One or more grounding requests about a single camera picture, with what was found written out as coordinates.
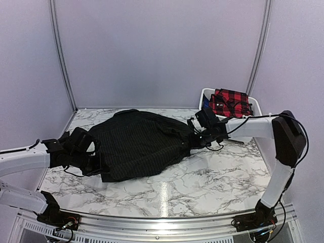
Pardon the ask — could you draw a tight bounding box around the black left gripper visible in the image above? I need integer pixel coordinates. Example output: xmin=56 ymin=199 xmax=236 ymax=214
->
xmin=70 ymin=150 xmax=110 ymax=177

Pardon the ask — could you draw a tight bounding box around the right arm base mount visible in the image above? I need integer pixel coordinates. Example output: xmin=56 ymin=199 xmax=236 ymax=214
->
xmin=231 ymin=201 xmax=278 ymax=232

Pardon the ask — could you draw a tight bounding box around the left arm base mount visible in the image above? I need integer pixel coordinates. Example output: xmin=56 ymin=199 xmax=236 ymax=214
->
xmin=37 ymin=205 xmax=80 ymax=230

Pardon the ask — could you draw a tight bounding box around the white plastic bin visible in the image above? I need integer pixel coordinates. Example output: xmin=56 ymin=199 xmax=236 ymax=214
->
xmin=198 ymin=88 xmax=263 ymax=145

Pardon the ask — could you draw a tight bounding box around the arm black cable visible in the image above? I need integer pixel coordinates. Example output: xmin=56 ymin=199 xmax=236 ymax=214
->
xmin=187 ymin=101 xmax=309 ymax=236
xmin=17 ymin=138 xmax=87 ymax=178

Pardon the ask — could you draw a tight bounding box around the aluminium front frame rail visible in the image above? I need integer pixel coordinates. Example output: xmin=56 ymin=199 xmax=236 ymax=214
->
xmin=8 ymin=204 xmax=305 ymax=242

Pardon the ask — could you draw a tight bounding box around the red black plaid shirt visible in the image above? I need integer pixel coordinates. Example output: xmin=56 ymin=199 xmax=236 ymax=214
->
xmin=209 ymin=89 xmax=254 ymax=118

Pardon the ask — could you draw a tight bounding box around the black pinstriped long sleeve shirt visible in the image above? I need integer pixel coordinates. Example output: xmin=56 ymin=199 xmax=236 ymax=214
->
xmin=89 ymin=109 xmax=193 ymax=182

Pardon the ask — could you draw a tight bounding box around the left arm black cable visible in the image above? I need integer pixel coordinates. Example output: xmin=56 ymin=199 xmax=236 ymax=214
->
xmin=17 ymin=138 xmax=87 ymax=178

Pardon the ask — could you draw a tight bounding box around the right aluminium corner post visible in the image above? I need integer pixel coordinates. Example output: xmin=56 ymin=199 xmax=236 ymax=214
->
xmin=246 ymin=0 xmax=273 ymax=95

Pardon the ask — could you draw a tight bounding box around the aluminium corner post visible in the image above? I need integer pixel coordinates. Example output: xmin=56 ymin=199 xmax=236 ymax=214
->
xmin=246 ymin=0 xmax=273 ymax=95
xmin=49 ymin=0 xmax=78 ymax=113

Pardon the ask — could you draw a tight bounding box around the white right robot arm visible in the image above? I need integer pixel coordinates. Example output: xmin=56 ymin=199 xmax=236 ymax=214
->
xmin=187 ymin=109 xmax=309 ymax=227

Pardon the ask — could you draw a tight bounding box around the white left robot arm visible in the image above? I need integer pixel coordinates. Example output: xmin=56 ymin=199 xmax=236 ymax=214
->
xmin=1 ymin=128 xmax=102 ymax=225

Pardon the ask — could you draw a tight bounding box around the blue plaid shirt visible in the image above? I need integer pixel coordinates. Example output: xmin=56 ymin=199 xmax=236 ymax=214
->
xmin=201 ymin=97 xmax=210 ymax=108

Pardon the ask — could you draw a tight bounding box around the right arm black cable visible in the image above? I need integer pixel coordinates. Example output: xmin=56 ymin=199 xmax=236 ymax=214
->
xmin=187 ymin=101 xmax=309 ymax=236

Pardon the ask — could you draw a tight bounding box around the left aluminium corner post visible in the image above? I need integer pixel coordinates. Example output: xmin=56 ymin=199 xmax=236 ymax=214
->
xmin=49 ymin=0 xmax=78 ymax=113

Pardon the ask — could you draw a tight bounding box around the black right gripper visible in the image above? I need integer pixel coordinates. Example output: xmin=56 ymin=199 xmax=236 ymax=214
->
xmin=188 ymin=127 xmax=219 ymax=149

